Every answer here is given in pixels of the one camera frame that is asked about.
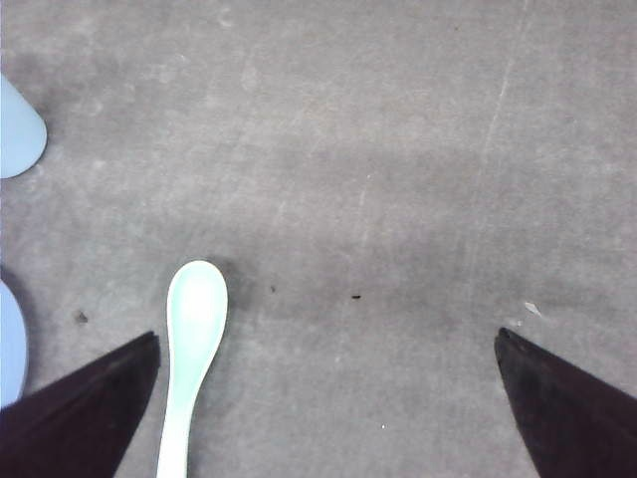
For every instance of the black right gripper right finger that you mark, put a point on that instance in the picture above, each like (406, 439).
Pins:
(572, 423)

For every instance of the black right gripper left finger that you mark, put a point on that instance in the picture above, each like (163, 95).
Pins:
(82, 424)

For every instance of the mint green plastic spoon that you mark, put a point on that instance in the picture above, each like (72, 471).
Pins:
(196, 314)

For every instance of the light blue plastic cup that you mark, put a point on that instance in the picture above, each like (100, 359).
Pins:
(23, 132)

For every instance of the blue plastic plate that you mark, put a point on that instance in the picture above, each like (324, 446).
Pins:
(14, 348)

